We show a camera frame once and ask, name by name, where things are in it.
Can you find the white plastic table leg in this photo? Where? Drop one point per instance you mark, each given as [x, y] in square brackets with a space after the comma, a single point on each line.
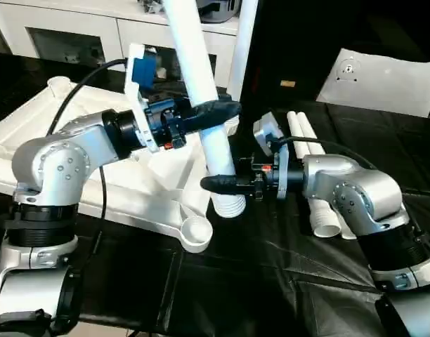
[197, 70]
[296, 130]
[310, 133]
[243, 45]

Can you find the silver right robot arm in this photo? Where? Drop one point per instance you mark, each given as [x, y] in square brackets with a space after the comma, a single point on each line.
[359, 189]

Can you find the small white jar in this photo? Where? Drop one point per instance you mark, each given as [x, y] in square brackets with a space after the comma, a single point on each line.
[161, 72]

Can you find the small gold label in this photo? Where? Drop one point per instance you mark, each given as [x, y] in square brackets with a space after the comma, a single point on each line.
[287, 83]

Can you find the grey black helmet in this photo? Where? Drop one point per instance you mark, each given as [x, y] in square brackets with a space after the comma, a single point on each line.
[218, 12]

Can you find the black padded work mat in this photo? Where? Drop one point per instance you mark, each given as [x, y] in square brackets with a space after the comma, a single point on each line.
[271, 281]

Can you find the white cabinet with glass doors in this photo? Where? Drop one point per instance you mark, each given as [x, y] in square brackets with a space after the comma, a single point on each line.
[78, 24]

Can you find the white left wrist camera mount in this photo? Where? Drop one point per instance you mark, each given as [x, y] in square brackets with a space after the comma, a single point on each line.
[135, 51]

